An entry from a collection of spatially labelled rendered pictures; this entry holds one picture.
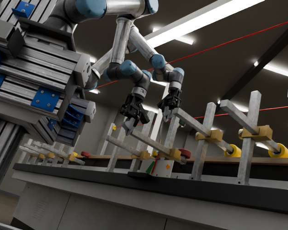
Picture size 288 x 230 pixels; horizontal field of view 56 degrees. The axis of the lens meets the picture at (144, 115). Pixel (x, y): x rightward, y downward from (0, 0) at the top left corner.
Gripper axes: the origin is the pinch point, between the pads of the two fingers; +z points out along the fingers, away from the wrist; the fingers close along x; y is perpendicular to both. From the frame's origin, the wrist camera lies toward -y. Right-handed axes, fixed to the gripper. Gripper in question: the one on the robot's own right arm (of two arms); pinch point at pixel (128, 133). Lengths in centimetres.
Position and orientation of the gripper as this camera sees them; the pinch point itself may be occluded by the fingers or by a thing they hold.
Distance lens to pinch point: 136.7
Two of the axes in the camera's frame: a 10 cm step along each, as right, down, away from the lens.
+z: -2.9, 8.8, -3.7
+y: -7.0, -4.6, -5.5
